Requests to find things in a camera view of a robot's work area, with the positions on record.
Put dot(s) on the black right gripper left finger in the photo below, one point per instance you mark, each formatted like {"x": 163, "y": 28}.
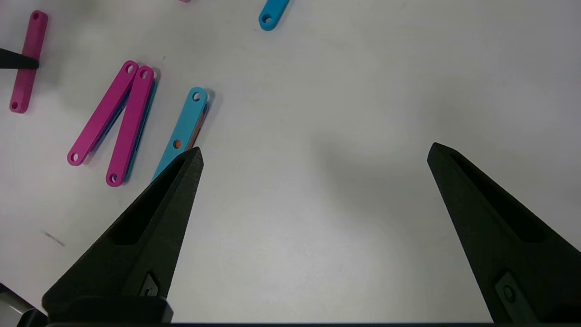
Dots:
{"x": 136, "y": 245}

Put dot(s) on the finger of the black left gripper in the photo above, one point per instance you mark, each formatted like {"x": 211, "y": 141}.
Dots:
{"x": 13, "y": 60}

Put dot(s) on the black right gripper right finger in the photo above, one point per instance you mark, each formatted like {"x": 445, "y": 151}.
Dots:
{"x": 513, "y": 245}

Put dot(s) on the dark pink bar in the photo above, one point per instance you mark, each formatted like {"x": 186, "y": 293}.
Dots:
{"x": 27, "y": 86}

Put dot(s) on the long pink bar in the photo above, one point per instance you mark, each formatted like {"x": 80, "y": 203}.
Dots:
{"x": 102, "y": 113}
{"x": 131, "y": 122}

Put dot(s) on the blue bar with orange underside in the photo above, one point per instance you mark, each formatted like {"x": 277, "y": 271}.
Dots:
{"x": 184, "y": 122}

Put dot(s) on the short blue bar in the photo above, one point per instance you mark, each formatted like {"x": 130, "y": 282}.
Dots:
{"x": 272, "y": 13}

